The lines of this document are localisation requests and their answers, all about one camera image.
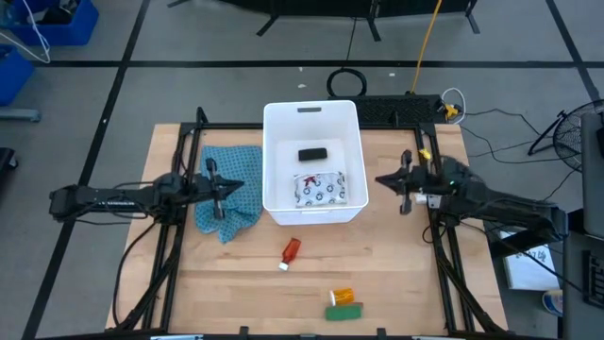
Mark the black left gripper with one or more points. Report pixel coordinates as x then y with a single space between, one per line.
203 189

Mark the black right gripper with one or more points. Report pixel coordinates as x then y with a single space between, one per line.
417 179

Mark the white patterned pouch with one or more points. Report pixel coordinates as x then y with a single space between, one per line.
320 190

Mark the black rectangular case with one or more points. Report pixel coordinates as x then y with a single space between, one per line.
313 154

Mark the red bottle with white cap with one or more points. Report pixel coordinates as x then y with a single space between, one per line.
291 249

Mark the orange small packet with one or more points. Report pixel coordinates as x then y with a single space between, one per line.
343 296

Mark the green rectangular box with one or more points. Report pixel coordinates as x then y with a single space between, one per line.
343 312

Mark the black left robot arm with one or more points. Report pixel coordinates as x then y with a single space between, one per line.
104 198

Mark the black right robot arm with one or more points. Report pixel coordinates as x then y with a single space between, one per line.
500 205

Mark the white perforated plastic basket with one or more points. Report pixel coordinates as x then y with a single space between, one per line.
283 123

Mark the blue bin with clutter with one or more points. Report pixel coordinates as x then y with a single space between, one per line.
71 28

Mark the blue plastic bin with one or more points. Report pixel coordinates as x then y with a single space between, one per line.
14 75

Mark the teal patterned cloth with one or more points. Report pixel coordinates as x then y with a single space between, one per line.
240 165

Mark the black perforated control box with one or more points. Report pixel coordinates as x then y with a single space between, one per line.
396 111

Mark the yellow plug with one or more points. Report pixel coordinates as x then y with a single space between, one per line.
451 111

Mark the white paper sheet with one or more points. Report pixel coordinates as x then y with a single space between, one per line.
528 269

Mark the black floor fan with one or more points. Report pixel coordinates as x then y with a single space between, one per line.
573 137

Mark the black partition with feet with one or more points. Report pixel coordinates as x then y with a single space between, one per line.
330 5

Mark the dark grey computer case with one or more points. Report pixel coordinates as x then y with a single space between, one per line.
593 179

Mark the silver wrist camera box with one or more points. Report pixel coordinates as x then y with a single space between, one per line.
433 201

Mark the black metal table frame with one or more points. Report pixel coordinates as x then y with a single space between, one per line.
222 126

